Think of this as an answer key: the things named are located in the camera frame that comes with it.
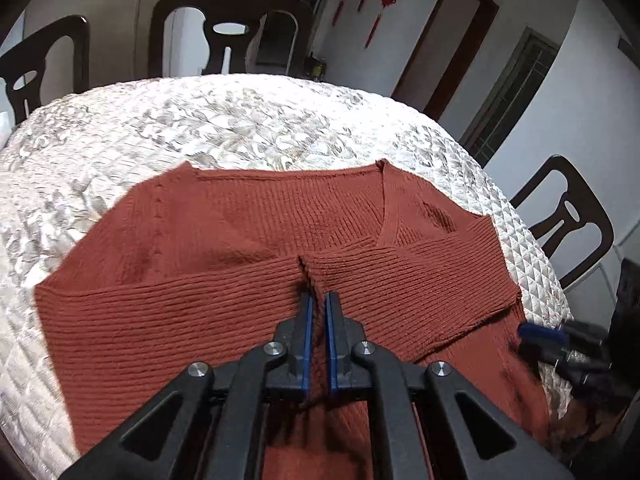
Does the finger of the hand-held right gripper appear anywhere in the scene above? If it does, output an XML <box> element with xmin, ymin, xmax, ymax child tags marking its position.
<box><xmin>539</xmin><ymin>349</ymin><xmax>618</xmax><ymax>386</ymax></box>
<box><xmin>518</xmin><ymin>322</ymin><xmax>612</xmax><ymax>353</ymax></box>

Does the dark wall bar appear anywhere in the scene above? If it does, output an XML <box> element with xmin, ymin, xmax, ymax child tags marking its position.
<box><xmin>617</xmin><ymin>37</ymin><xmax>640</xmax><ymax>67</ymax></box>

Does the rust red knitted sweater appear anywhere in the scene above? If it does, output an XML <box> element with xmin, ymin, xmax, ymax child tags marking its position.
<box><xmin>34</xmin><ymin>159</ymin><xmax>552</xmax><ymax>480</ymax></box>

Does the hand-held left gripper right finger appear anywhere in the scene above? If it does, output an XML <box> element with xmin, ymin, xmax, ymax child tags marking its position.
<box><xmin>325</xmin><ymin>291</ymin><xmax>576</xmax><ymax>480</ymax></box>

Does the grey barred window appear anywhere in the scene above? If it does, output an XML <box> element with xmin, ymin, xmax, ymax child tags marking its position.
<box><xmin>459</xmin><ymin>27</ymin><xmax>562</xmax><ymax>167</ymax></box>

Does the quilted floral cream tablecloth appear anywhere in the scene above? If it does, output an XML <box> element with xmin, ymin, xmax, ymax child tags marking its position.
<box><xmin>0</xmin><ymin>74</ymin><xmax>576</xmax><ymax>471</ymax></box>

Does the brown wooden door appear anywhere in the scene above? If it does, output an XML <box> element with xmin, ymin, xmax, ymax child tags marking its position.
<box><xmin>392</xmin><ymin>0</ymin><xmax>500</xmax><ymax>122</ymax></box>

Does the dark wooden chair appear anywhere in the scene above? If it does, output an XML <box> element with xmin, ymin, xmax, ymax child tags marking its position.
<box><xmin>148</xmin><ymin>0</ymin><xmax>315</xmax><ymax>81</ymax></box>
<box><xmin>510</xmin><ymin>155</ymin><xmax>615</xmax><ymax>291</ymax></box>
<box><xmin>0</xmin><ymin>15</ymin><xmax>91</xmax><ymax>127</ymax></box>

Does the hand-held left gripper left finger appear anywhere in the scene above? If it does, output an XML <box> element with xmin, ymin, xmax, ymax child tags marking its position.
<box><xmin>60</xmin><ymin>291</ymin><xmax>314</xmax><ymax>480</ymax></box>

